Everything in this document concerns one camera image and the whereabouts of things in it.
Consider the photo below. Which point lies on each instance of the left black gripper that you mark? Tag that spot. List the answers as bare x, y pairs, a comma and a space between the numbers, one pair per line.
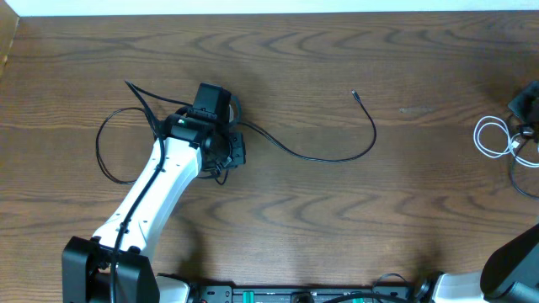
239, 156

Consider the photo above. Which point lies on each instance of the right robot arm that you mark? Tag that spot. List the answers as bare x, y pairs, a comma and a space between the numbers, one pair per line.
511, 272

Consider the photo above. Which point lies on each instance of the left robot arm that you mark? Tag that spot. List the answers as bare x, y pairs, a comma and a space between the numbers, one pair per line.
115, 264

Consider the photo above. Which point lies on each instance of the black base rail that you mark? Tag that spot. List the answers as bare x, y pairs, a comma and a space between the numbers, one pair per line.
221, 293

